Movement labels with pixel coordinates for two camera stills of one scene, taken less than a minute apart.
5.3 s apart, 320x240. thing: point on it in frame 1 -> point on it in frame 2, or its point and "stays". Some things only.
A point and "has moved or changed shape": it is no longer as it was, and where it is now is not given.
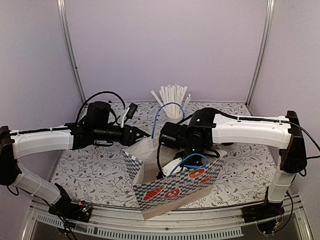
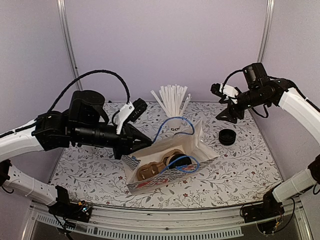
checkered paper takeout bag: x=180 y=186 has moved or changed shape
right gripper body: x=192 y=154 -> x=255 y=99
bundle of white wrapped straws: x=171 y=97 stays
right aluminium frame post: x=262 y=50 stays
